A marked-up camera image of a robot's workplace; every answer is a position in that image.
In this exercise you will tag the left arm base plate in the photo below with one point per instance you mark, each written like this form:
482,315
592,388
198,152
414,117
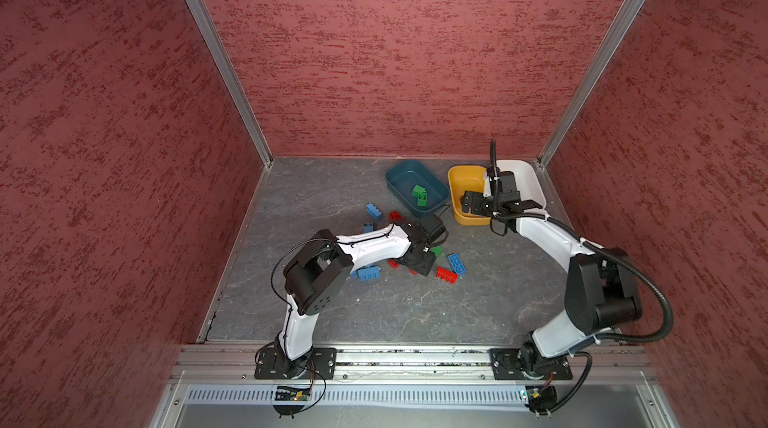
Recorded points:
272,364

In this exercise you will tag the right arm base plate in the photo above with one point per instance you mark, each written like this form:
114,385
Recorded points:
527,364

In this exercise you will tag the perforated metal rail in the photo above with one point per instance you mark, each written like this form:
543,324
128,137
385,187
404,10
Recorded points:
490,397

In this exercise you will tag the blue brick near teal bin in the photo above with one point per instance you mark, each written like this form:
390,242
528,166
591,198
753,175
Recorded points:
374,211

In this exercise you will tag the red long brick bottom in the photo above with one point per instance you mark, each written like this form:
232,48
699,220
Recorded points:
446,275

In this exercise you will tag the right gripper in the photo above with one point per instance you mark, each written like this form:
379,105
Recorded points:
466,202

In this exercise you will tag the teal plastic bin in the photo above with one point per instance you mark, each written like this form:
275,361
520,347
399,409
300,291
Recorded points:
405,175

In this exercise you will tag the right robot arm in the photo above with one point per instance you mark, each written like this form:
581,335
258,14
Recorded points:
601,291

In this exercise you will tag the blue long brick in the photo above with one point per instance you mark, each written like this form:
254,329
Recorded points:
456,265
368,273

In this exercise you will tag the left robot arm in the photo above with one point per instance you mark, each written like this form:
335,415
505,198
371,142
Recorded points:
321,265

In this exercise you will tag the white plastic bin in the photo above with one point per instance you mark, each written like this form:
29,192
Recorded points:
526,181

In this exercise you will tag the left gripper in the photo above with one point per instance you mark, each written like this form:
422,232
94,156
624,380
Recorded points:
425,266

